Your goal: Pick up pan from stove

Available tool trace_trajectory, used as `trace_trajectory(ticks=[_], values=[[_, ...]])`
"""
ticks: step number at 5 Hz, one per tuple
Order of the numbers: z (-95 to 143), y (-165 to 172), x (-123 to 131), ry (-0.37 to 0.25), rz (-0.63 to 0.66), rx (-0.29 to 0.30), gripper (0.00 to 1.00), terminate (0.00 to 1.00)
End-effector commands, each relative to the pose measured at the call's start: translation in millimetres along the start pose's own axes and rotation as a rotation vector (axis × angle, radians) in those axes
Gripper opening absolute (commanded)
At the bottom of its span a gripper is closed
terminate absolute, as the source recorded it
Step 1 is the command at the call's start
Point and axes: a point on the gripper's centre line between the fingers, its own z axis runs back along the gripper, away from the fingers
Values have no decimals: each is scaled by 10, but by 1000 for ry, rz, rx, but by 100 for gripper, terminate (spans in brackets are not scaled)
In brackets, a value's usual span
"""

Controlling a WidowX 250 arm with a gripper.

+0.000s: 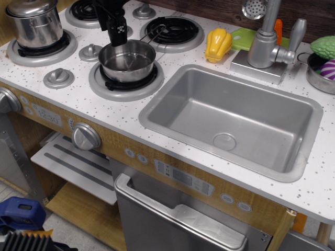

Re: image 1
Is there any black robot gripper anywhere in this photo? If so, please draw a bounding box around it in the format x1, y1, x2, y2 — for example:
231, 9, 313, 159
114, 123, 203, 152
92, 0, 127, 47

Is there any small steel saucepan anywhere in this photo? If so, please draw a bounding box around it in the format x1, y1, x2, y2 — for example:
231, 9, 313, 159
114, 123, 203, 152
98, 35, 157, 83

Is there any grey stove knob back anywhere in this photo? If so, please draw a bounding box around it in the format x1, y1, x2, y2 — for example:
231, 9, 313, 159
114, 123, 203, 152
132, 3, 156, 20

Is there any grey stove knob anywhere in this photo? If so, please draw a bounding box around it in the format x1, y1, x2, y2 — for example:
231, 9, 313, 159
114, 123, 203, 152
43, 68, 75, 89
79, 43, 103, 62
132, 3, 156, 20

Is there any back left stove burner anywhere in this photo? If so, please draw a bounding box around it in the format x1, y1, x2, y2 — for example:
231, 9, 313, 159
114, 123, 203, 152
65, 0, 101, 29

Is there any stove burner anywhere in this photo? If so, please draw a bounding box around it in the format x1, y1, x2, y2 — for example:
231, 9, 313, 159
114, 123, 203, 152
88, 62, 164, 102
140, 16, 205, 53
7, 30, 77, 67
65, 0, 101, 29

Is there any grey stove knob middle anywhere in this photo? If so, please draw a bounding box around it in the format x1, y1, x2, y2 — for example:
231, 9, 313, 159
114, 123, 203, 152
79, 43, 103, 62

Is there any back right stove burner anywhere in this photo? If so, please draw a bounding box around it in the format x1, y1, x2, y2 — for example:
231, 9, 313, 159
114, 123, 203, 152
140, 16, 205, 53

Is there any front right stove burner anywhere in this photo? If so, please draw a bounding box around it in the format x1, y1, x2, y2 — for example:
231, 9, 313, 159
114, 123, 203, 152
88, 62, 164, 102

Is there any grey stove knob front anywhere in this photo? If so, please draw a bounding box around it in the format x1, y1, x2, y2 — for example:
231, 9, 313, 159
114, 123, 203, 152
43, 68, 75, 89

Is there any front left stove burner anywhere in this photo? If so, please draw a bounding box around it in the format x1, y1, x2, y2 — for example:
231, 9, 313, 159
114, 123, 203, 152
7, 30, 77, 67

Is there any large steel pot with lid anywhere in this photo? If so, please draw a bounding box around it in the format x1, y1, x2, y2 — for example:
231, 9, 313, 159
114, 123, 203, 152
6, 0, 63, 49

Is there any yellow toy bell pepper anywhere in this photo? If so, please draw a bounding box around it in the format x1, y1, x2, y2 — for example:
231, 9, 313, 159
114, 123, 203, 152
205, 28, 233, 63

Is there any oven clock display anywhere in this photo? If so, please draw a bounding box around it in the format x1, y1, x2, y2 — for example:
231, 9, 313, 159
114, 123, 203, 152
32, 103, 63, 127

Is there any silver oven dial right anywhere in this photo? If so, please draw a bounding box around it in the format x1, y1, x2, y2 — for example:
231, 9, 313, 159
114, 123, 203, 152
71, 122, 102, 151

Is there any silver oven dial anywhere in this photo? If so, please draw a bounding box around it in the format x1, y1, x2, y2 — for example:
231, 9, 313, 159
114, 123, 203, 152
0, 87, 22, 113
71, 122, 102, 151

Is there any green toy cutting board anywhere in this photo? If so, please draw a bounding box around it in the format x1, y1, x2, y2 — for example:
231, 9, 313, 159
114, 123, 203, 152
230, 28, 291, 52

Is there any silver oven dial left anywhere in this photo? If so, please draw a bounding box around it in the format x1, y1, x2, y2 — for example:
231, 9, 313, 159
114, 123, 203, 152
0, 87, 22, 113

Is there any steel slotted spoon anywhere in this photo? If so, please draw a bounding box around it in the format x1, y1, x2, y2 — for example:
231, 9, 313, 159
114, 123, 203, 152
242, 0, 268, 20

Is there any white oven shelf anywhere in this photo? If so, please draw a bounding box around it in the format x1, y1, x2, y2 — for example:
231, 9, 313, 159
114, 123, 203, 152
31, 133, 117, 205

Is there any silver toy faucet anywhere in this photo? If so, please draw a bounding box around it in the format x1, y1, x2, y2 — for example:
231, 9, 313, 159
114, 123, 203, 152
230, 1, 307, 85

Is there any orange toy carrot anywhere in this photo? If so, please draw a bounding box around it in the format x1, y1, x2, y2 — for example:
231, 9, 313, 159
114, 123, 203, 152
274, 19, 283, 45

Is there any dishwasher control panel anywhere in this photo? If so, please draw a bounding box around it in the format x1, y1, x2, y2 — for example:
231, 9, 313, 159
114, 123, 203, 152
154, 159, 215, 197

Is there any silver oven door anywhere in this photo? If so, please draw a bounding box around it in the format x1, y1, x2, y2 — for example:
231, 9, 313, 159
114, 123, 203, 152
1, 113, 46, 203

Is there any grey toy sink basin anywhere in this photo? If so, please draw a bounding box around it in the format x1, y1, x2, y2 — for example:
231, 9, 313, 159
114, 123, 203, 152
139, 65, 323, 182

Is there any silver dishwasher door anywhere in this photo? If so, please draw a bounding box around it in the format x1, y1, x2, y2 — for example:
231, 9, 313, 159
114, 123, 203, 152
109, 159, 272, 250

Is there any green toy bitter gourd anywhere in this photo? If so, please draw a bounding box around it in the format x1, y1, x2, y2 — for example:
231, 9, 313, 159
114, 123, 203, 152
310, 36, 334, 60

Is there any blue clamp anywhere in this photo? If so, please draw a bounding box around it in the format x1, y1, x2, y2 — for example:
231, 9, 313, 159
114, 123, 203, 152
1, 197, 47, 230

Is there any purple striped toy vegetable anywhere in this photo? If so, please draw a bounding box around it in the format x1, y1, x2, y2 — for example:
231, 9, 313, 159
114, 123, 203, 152
316, 59, 335, 81

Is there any black ribbed heatsink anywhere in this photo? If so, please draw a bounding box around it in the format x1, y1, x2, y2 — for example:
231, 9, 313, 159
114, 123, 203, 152
1, 232, 78, 251

